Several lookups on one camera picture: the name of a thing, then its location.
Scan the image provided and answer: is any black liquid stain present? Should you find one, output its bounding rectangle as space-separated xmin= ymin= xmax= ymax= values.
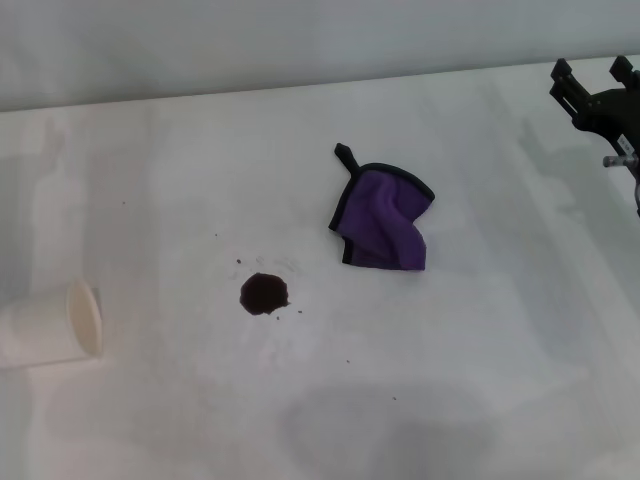
xmin=238 ymin=272 xmax=292 ymax=318

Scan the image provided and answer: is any white paper cup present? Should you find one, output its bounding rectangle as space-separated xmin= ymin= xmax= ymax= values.
xmin=0 ymin=278 xmax=105 ymax=370

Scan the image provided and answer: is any grey cable with metal connector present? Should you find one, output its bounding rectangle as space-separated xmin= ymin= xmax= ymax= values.
xmin=603 ymin=154 xmax=640 ymax=217

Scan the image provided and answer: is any purple rag with black trim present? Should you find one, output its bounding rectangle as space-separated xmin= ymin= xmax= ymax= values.
xmin=328 ymin=142 xmax=435 ymax=273

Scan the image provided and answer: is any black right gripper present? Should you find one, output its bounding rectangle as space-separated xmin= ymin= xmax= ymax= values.
xmin=548 ymin=54 xmax=640 ymax=176

